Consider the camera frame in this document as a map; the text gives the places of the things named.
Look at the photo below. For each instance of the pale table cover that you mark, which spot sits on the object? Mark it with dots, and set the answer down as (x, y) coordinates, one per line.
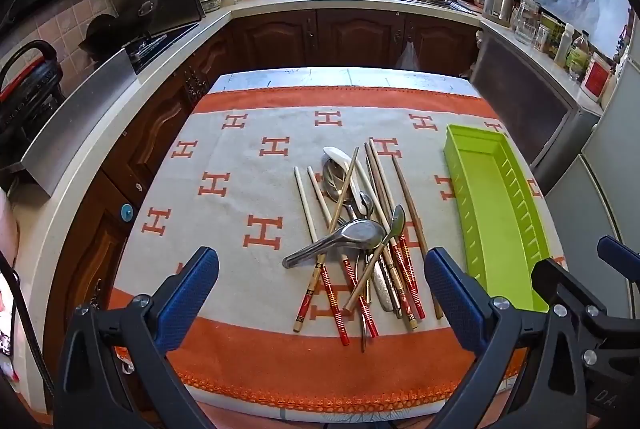
(300, 76)

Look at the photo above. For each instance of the white plastic bottle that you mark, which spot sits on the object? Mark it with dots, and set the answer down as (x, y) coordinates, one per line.
(562, 43)

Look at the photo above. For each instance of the clear oil bottle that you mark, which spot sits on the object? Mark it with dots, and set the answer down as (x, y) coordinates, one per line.
(579, 54)

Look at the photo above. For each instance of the steel soup spoon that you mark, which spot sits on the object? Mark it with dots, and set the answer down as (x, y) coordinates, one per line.
(357, 231)

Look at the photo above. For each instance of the white plastic bag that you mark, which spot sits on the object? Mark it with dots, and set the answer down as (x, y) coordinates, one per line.
(407, 56)

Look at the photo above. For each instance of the green plastic utensil tray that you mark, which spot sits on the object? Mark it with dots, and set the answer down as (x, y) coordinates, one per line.
(480, 189)

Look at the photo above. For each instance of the brown chopstick red patterned end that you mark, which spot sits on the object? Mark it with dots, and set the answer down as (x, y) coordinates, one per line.
(350, 171)
(375, 174)

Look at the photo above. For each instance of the black gas stove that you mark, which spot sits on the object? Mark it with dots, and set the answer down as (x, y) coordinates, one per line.
(147, 46)

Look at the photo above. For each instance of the small steel spoon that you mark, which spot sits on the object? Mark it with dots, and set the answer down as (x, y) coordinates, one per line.
(366, 203)

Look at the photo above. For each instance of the grey refrigerator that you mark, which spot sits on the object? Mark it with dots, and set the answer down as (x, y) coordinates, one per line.
(600, 189)

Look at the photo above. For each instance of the black wok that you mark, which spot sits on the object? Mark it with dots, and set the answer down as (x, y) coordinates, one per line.
(100, 36)

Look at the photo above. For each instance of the brown wooden kitchen cabinets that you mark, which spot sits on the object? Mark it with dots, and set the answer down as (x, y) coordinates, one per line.
(350, 36)

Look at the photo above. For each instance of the white kitchen countertop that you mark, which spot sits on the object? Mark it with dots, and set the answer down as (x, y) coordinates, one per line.
(265, 4)

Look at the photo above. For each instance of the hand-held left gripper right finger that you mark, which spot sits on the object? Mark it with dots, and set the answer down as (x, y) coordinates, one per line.
(452, 294)

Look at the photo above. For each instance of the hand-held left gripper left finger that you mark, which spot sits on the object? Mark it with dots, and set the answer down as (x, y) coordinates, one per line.
(192, 294)

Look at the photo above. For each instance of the blue round knob cover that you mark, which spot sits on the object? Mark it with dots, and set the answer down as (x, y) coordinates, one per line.
(126, 211)

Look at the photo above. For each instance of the twisted steel chopstick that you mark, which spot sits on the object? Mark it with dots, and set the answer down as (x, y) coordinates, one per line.
(365, 329)

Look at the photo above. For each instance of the dark brown wooden chopstick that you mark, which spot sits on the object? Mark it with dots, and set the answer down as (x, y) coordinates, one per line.
(409, 209)

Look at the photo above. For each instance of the stainless steel panel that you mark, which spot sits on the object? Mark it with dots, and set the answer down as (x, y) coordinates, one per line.
(75, 124)

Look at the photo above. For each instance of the white ceramic spoon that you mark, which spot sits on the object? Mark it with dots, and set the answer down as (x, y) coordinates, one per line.
(336, 154)

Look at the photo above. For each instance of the orange and grey printed blanket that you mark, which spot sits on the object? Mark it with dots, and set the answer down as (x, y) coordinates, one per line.
(225, 149)

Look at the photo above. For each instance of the large steel spoon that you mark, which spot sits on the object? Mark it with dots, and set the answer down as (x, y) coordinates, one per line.
(331, 181)

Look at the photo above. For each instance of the red label white container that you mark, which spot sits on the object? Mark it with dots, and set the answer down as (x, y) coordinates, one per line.
(597, 76)

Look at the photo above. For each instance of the glass jar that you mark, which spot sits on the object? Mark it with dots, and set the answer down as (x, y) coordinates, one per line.
(525, 21)

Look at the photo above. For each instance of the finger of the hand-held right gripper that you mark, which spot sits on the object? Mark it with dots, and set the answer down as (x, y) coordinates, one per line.
(620, 256)
(550, 279)

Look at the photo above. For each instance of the black pressure cooker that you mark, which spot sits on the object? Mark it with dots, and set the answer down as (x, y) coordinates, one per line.
(25, 94)

